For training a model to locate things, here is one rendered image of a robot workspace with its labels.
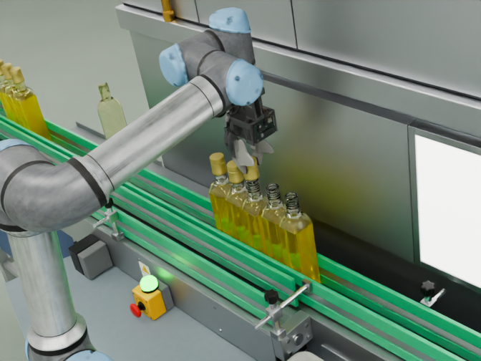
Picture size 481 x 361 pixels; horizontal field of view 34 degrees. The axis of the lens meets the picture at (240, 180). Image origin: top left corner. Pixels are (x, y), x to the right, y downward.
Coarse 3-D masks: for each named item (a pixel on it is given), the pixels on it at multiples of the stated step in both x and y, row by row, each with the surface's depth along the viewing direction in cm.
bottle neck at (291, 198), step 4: (292, 192) 165; (284, 196) 164; (288, 196) 165; (292, 196) 166; (296, 196) 164; (288, 200) 163; (292, 200) 163; (296, 200) 164; (288, 204) 164; (292, 204) 164; (296, 204) 164; (288, 208) 165; (292, 208) 164; (296, 208) 165; (288, 212) 165; (292, 212) 165; (296, 212) 165; (300, 212) 166; (288, 216) 166; (292, 216) 166; (296, 216) 166
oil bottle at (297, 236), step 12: (300, 216) 166; (288, 228) 166; (300, 228) 166; (312, 228) 168; (288, 240) 168; (300, 240) 167; (312, 240) 170; (288, 252) 171; (300, 252) 168; (312, 252) 171; (288, 264) 173; (300, 264) 170; (312, 264) 173; (312, 276) 174
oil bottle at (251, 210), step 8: (248, 200) 174; (264, 200) 174; (248, 208) 174; (256, 208) 173; (248, 216) 175; (256, 216) 173; (248, 224) 177; (256, 224) 174; (248, 232) 179; (256, 232) 176; (248, 240) 180; (256, 240) 178; (264, 240) 177; (256, 248) 179; (264, 248) 178
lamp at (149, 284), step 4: (144, 276) 196; (148, 276) 195; (152, 276) 195; (144, 280) 194; (148, 280) 194; (152, 280) 194; (156, 280) 195; (140, 284) 194; (144, 284) 194; (148, 284) 193; (152, 284) 194; (156, 284) 195; (144, 288) 194; (148, 288) 194; (152, 288) 194; (156, 288) 195; (144, 292) 195; (148, 292) 194
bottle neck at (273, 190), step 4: (268, 184) 169; (272, 184) 169; (276, 184) 169; (268, 188) 169; (272, 188) 170; (276, 188) 167; (268, 192) 168; (272, 192) 167; (276, 192) 168; (268, 196) 169; (272, 196) 168; (276, 196) 168; (280, 196) 169; (268, 200) 169; (272, 200) 168; (276, 200) 169; (280, 200) 169; (268, 204) 171; (272, 204) 169; (276, 204) 169; (280, 204) 170
